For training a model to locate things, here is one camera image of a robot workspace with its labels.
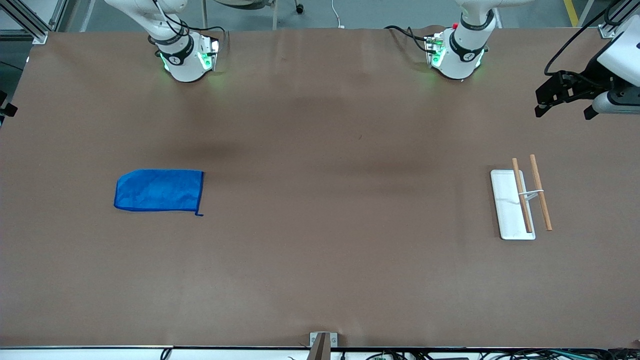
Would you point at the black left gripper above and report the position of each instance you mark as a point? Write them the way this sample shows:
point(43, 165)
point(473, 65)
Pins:
point(586, 83)

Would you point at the blue microfibre towel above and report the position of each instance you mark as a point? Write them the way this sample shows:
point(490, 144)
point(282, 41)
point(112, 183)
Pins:
point(160, 190)

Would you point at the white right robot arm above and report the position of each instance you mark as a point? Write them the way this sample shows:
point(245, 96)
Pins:
point(185, 62)

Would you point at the white rack base tray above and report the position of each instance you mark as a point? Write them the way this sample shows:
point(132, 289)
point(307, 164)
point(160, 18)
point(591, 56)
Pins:
point(505, 210)

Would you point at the brown paper table cover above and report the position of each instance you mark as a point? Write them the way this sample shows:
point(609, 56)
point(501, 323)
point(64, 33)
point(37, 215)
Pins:
point(320, 225)

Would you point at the chair with caster wheels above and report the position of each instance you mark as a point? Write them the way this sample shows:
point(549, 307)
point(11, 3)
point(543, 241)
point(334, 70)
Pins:
point(299, 8)

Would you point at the black clamp at table edge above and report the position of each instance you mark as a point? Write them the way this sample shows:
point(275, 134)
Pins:
point(7, 109)

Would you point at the aluminium frame profile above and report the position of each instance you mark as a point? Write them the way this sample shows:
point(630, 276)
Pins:
point(30, 27)
point(607, 31)

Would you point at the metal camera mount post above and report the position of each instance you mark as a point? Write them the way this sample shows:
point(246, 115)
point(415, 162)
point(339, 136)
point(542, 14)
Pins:
point(320, 347)

